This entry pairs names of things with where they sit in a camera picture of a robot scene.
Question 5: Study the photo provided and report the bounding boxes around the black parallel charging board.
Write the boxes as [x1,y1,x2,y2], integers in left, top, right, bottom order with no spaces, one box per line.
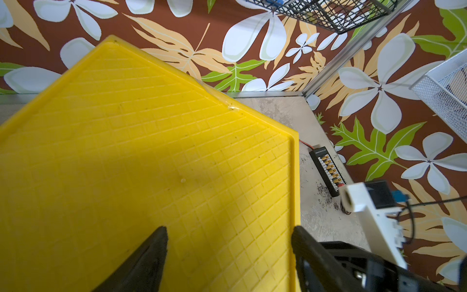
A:
[309,147,345,198]

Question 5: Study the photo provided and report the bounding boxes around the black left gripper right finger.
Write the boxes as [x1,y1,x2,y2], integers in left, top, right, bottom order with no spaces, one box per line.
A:
[291,226,366,292]

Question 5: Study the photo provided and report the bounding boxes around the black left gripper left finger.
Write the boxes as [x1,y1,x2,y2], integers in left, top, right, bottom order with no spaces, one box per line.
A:
[94,226,168,292]

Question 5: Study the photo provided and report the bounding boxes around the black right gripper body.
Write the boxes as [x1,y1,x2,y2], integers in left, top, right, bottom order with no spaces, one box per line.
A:
[321,241,453,292]

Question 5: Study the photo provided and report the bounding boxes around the yellow plastic drawer cabinet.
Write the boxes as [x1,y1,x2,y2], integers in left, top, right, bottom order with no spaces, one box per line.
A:
[1,36,300,292]

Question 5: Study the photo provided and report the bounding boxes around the white mesh basket right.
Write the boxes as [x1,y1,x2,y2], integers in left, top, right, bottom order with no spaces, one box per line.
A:
[409,50,467,141]

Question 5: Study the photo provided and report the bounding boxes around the black wire basket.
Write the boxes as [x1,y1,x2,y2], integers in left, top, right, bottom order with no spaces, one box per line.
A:
[250,0,398,34]

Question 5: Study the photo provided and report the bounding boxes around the aluminium frame post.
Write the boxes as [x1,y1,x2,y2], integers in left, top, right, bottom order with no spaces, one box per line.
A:
[300,1,417,97]

